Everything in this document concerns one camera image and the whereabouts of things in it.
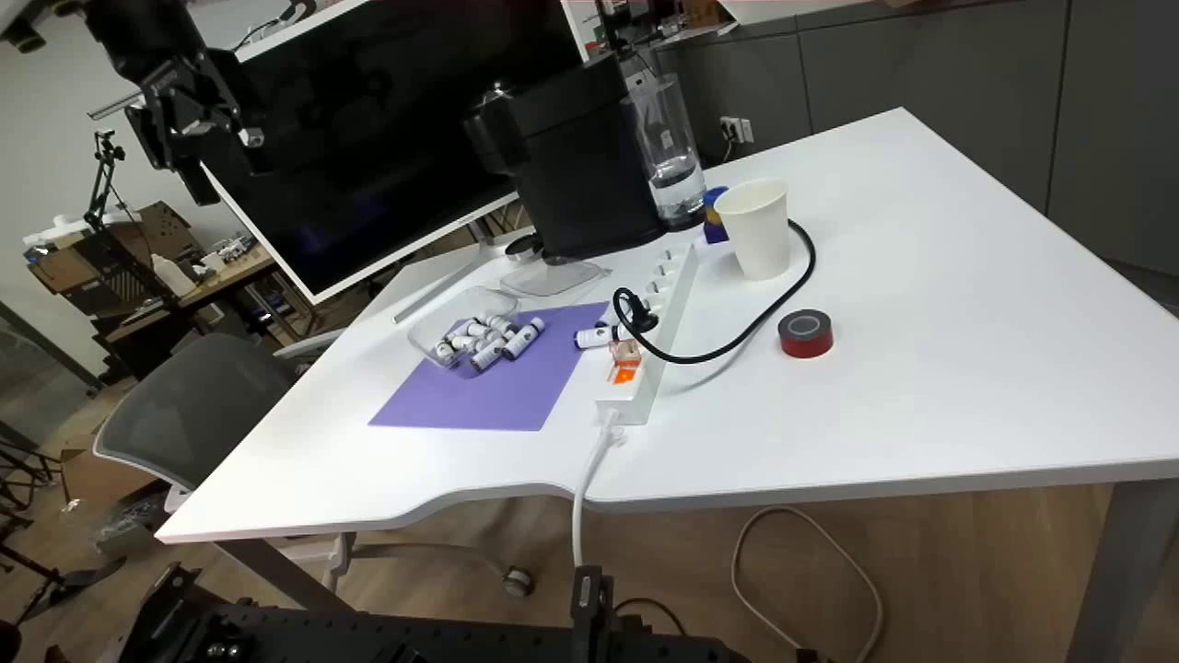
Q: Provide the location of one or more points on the orange power strip switch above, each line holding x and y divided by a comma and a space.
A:
624, 361

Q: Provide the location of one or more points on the grey mesh office chair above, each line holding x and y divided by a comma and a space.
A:
194, 411

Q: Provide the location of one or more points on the camera tripod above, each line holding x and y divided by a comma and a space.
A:
104, 188

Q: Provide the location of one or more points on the purple mat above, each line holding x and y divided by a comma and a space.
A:
514, 397

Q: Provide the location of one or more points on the black equipment frame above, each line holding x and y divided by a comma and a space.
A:
190, 625

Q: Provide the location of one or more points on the white paper cup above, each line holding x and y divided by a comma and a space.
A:
756, 227

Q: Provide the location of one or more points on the large monitor screen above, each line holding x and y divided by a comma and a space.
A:
362, 131

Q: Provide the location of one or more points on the blue object behind cup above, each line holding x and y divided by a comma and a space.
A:
711, 221

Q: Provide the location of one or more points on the white bottle in container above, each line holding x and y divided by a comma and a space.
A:
465, 333
523, 338
486, 355

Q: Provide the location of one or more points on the red black tape roll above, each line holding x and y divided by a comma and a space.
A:
804, 333

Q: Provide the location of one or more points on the clear water tank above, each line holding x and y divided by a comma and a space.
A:
664, 139

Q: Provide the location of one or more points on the cluttered wooden desk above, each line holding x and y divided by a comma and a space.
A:
145, 284

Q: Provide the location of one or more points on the white power strip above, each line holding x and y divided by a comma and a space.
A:
646, 311

